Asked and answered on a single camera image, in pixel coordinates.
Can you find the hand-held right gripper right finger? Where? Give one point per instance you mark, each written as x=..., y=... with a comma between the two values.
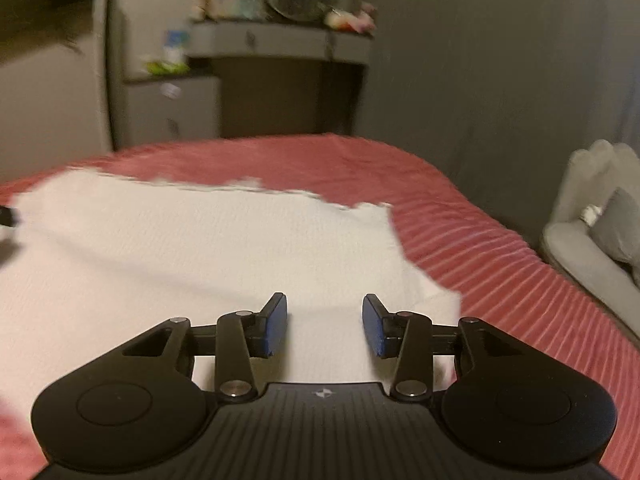
x=372, y=329

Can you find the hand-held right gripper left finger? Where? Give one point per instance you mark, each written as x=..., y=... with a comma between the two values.
x=276, y=325

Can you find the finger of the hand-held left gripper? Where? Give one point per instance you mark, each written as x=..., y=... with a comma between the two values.
x=7, y=216

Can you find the white knit sweater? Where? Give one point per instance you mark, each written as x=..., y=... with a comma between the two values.
x=200, y=260

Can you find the pink ribbed blanket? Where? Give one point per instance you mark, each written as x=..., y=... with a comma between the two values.
x=475, y=240

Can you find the tall white cabinet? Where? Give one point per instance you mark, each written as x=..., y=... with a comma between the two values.
x=102, y=60

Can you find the small grey cabinet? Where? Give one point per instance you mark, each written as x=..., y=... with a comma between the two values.
x=175, y=105

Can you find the grey shell armchair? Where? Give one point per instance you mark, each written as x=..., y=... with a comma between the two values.
x=570, y=245

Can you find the blue and white bottle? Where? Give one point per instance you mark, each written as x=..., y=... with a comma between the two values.
x=176, y=46

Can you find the grey bow cushion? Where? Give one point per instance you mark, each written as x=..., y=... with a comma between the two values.
x=620, y=225

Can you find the grey dressing table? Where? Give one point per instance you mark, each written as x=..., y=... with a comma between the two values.
x=280, y=45

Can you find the pink plush toy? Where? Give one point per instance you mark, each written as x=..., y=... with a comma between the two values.
x=350, y=19

